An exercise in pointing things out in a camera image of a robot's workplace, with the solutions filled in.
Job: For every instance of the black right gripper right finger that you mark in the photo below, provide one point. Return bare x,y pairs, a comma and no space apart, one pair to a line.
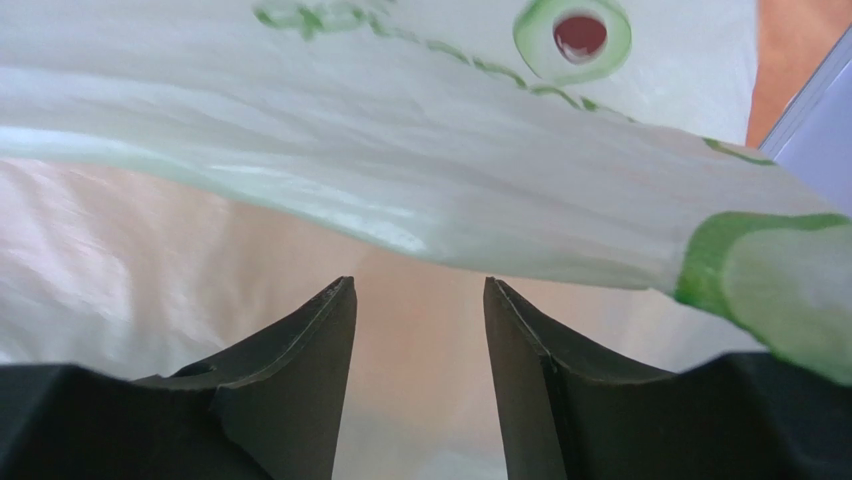
570,408

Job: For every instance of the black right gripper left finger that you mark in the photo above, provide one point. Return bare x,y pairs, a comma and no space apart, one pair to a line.
268,407

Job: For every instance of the pale green avocado plastic bag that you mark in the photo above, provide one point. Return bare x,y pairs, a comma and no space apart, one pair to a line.
153,153

